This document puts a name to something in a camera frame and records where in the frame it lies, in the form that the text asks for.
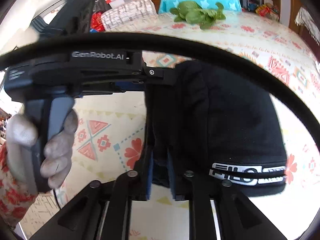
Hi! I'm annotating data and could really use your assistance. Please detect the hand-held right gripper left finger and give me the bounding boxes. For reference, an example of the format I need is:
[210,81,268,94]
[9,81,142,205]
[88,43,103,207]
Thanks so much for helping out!
[30,145,153,240]

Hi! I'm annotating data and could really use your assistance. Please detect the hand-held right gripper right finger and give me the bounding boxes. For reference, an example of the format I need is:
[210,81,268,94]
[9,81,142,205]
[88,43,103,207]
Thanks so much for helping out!
[167,149,288,240]

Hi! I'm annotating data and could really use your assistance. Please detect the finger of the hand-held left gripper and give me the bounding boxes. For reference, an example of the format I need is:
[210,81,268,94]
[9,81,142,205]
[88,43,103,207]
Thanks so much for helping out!
[114,66,177,91]

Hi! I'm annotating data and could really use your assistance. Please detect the black pants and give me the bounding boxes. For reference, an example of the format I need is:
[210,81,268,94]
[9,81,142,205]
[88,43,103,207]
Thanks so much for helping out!
[144,60,287,197]

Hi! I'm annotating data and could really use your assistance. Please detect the person's left forearm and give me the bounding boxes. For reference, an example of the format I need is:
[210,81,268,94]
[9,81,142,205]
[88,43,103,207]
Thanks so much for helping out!
[0,142,38,228]

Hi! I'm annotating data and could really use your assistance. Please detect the person's left hand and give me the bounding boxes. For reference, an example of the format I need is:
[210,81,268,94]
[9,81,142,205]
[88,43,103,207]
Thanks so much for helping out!
[5,109,78,189]

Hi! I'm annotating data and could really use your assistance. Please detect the red gift box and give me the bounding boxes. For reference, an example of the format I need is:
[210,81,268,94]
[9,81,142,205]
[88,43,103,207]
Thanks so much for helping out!
[91,12,104,32]

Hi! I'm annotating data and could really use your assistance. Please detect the white grey patterned chair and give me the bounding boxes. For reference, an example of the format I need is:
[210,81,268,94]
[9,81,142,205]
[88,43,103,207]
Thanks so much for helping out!
[100,0,157,31]

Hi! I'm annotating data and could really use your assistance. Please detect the green leafy vegetable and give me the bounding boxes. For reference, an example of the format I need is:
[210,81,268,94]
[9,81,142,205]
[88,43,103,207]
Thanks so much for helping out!
[169,0,227,30]

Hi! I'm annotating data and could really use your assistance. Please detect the patterned tablecloth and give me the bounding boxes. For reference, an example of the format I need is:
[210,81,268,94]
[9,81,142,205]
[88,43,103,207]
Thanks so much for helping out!
[22,12,320,240]

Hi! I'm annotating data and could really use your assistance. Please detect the cabinet with lace cloth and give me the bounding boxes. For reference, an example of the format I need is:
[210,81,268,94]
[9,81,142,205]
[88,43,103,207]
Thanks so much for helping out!
[295,6,320,48]

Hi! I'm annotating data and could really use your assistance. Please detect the black cable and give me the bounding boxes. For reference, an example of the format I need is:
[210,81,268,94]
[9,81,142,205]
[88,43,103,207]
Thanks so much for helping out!
[0,31,320,160]

